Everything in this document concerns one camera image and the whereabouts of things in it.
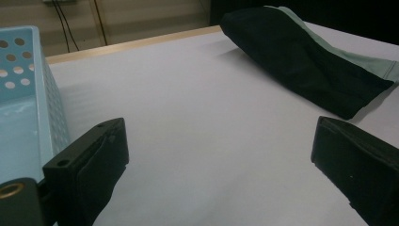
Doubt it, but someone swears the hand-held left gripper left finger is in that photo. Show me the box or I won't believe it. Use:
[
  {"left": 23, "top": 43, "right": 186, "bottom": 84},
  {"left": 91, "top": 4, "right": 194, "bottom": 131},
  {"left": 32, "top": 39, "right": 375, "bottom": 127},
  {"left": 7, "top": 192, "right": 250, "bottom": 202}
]
[{"left": 42, "top": 118, "right": 130, "bottom": 226}]

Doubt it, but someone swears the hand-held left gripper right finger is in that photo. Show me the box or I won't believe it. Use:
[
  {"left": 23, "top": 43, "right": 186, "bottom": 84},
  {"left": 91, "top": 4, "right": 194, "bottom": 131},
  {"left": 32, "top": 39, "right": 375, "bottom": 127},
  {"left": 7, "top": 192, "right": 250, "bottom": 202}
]
[{"left": 311, "top": 116, "right": 399, "bottom": 226}]

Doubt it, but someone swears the light blue perforated plastic basket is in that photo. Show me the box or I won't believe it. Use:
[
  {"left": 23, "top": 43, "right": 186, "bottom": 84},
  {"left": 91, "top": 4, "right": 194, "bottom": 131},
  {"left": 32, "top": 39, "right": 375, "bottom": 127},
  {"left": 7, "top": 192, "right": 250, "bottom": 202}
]
[{"left": 0, "top": 25, "right": 71, "bottom": 186}]

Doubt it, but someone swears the black garment with green band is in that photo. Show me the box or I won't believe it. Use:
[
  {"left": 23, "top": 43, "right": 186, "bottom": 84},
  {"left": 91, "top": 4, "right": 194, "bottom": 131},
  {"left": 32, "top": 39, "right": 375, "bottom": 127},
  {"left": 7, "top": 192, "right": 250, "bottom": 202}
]
[{"left": 219, "top": 5, "right": 399, "bottom": 121}]

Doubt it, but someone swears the black wall cable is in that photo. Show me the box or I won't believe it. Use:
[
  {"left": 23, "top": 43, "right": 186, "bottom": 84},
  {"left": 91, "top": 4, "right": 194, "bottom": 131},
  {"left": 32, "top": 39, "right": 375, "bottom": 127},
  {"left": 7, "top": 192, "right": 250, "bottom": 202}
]
[
  {"left": 51, "top": 0, "right": 71, "bottom": 54},
  {"left": 56, "top": 0, "right": 80, "bottom": 52}
]

